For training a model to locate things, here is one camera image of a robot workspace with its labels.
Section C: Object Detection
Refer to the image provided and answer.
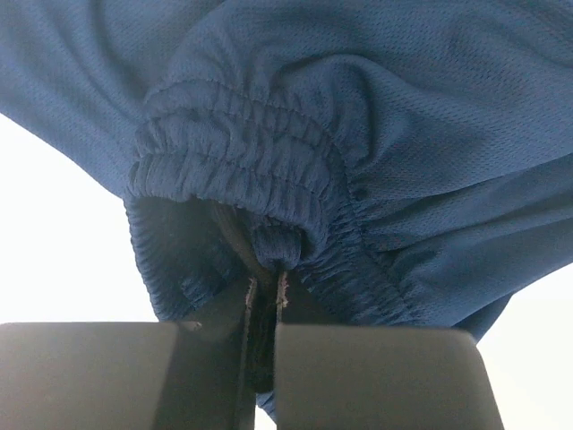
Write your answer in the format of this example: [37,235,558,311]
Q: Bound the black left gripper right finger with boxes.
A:
[274,273,504,430]

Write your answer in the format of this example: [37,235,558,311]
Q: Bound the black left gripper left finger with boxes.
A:
[1,282,255,430]

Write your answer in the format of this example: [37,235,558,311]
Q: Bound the navy blue shorts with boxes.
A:
[0,0,573,422]

